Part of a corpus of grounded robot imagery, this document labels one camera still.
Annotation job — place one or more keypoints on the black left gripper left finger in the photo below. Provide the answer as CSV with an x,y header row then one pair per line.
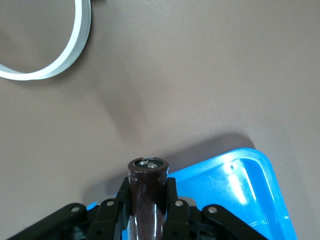
x,y
105,220

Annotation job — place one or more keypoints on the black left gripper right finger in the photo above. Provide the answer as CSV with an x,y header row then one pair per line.
x,y
182,220

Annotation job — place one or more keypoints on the long brown electrolytic capacitor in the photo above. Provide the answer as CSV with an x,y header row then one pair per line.
x,y
147,195

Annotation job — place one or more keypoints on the blue plastic tray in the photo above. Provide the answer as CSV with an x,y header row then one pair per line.
x,y
225,190

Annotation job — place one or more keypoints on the white curved pipe clamp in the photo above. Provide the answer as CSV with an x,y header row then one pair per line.
x,y
80,37

